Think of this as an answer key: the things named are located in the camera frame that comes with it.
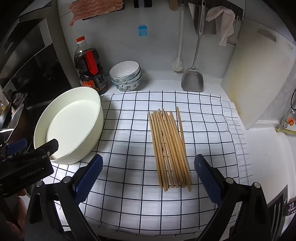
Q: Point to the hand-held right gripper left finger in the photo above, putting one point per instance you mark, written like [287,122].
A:
[89,178]

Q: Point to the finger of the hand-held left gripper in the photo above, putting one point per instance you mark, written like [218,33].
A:
[16,144]
[49,146]

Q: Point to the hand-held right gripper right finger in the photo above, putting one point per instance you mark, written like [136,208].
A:
[208,180]

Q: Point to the white round basin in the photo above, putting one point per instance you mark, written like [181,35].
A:
[69,129]

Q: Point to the pile of wooden chopsticks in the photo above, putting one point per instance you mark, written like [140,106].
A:
[168,148]

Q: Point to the person's left hand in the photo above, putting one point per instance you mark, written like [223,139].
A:
[16,215]

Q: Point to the white black checkered cloth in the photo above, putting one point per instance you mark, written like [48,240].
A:
[129,139]

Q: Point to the dark soy sauce bottle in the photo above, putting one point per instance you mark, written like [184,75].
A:
[89,76]

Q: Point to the white patterned bowl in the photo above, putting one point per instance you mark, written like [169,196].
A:
[127,87]
[129,81]
[124,69]

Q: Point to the gas valve with orange knob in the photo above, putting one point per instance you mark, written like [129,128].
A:
[289,121]

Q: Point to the metal spatula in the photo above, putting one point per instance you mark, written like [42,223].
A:
[192,81]

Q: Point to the white cutting board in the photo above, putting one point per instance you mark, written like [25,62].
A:
[254,81]

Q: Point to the white dish brush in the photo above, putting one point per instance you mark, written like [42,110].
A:
[178,64]

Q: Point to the pink wavy cloth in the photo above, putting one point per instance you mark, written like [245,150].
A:
[94,9]

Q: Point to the grey rag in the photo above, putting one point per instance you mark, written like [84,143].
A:
[224,23]

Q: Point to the brown hanging brush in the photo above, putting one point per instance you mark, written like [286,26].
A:
[172,4]

